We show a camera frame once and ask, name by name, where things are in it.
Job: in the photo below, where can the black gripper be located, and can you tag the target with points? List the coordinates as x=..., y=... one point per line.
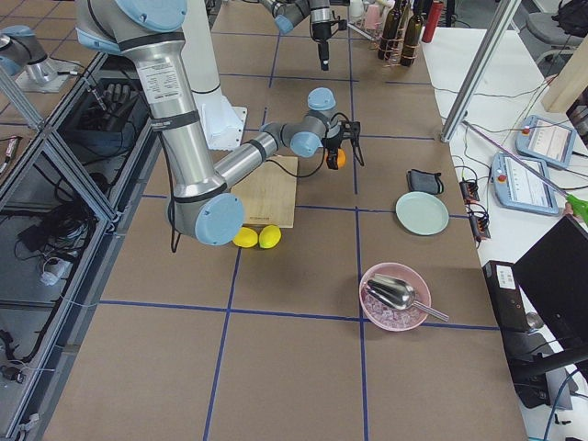
x=332, y=143
x=319, y=30

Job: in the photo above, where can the orange fruit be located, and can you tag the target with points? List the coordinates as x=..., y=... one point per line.
x=342, y=158

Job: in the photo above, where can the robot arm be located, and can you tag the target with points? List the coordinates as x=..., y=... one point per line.
x=170, y=45
x=288, y=14

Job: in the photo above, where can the light green plate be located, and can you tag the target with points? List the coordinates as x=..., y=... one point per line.
x=422, y=213

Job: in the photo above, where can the bamboo cutting board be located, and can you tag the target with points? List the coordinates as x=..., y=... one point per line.
x=268, y=194

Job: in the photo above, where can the dark green wine bottle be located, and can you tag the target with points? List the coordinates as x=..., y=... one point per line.
x=412, y=35

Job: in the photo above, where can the grey folded cloth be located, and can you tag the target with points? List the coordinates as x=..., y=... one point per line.
x=426, y=182

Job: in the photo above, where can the yellow lemon upper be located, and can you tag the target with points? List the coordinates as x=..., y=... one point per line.
x=269, y=237

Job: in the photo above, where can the yellow lemon near edge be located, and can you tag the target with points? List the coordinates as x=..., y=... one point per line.
x=246, y=238

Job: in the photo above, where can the red cylinder bottle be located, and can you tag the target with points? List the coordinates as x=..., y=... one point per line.
x=433, y=16

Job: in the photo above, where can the metal ice scoop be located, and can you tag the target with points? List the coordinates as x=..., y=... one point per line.
x=399, y=295

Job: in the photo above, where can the pink bowl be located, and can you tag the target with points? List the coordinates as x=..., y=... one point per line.
x=399, y=271

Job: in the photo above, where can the clear ice cubes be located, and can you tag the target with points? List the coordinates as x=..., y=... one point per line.
x=390, y=319

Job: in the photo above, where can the teach pendant near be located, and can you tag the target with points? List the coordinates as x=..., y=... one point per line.
x=518, y=189

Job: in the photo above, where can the teach pendant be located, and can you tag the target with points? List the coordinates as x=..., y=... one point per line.
x=546, y=140
x=518, y=189

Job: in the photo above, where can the teach pendant far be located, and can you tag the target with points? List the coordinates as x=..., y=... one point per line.
x=546, y=140

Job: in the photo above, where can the black computer monitor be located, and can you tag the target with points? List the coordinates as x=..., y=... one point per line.
x=553, y=275

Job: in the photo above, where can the copper wire bottle rack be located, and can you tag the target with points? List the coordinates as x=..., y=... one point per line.
x=396, y=46

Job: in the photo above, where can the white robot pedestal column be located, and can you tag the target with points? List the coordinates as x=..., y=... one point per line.
x=222, y=123

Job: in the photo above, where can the aluminium frame post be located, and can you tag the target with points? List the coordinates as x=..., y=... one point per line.
x=489, y=44

